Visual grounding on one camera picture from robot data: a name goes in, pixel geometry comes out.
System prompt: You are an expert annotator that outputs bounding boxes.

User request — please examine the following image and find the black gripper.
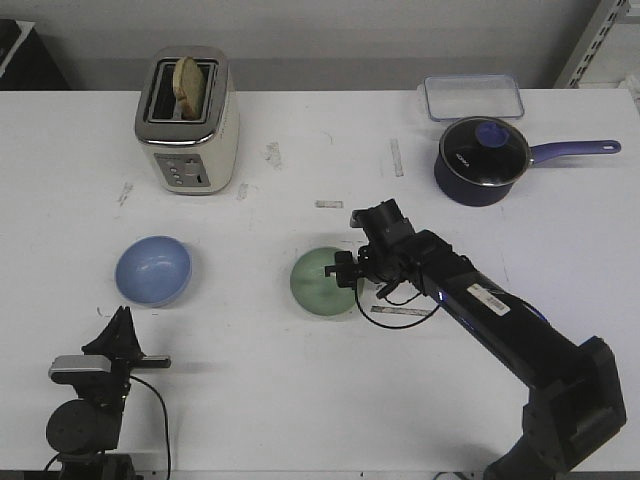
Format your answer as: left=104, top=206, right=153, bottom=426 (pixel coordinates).
left=324, top=199, right=424, bottom=290
left=79, top=306, right=171, bottom=410

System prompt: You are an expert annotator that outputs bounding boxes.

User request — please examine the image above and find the green bowl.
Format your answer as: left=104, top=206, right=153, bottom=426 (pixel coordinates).
left=289, top=247, right=356, bottom=317

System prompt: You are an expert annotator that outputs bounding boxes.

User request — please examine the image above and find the blue bowl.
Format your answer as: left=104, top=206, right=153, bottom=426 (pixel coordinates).
left=114, top=236, right=192, bottom=307

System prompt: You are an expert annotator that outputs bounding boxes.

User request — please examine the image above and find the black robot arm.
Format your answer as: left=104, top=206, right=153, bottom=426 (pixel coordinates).
left=325, top=200, right=627, bottom=479
left=46, top=306, right=171, bottom=479

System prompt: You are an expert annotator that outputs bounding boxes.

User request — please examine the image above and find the glass pot lid blue knob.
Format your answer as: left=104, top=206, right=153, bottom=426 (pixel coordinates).
left=439, top=116, right=531, bottom=187

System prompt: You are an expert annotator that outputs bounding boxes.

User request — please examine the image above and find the clear container blue-rimmed lid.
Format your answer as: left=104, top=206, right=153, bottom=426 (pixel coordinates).
left=417, top=74, right=525, bottom=122

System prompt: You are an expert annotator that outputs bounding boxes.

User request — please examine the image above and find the cream two-slot toaster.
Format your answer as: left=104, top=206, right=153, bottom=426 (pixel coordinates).
left=134, top=46, right=240, bottom=195

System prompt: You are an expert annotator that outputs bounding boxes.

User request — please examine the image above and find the slice of toast bread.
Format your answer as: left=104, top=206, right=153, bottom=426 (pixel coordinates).
left=172, top=57, right=206, bottom=120

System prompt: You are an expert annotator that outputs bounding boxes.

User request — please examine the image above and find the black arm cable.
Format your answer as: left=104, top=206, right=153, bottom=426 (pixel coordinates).
left=128, top=374, right=173, bottom=480
left=355, top=279, right=444, bottom=331

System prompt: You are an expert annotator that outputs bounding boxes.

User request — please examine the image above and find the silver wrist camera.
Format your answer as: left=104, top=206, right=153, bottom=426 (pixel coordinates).
left=48, top=355, right=111, bottom=385

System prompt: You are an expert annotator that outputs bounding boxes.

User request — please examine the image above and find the blue saucepan with handle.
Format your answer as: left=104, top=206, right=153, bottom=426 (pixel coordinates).
left=434, top=116, right=621, bottom=207

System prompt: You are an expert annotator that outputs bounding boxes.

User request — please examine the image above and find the white perforated shelf post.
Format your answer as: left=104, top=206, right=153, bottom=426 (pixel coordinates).
left=553, top=1, right=639, bottom=89

